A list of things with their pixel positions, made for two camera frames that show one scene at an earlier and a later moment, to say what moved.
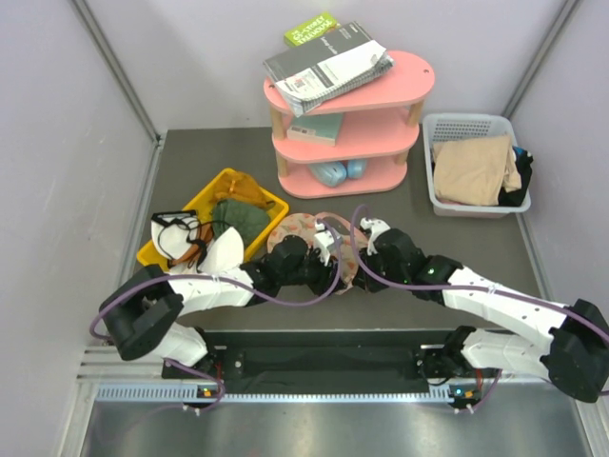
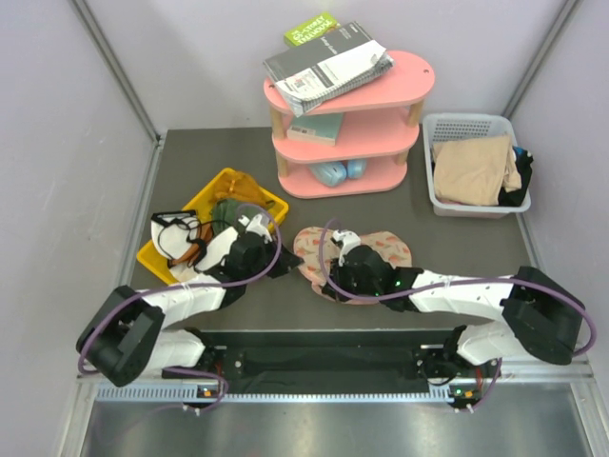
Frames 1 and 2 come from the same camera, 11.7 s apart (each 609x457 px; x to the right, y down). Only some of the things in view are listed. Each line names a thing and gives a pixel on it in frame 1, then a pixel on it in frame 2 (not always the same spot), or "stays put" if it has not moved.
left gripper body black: [312, 273] → [266, 252]
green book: [311, 29] stays put
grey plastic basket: [440, 127] stays put
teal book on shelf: [316, 129] stays put
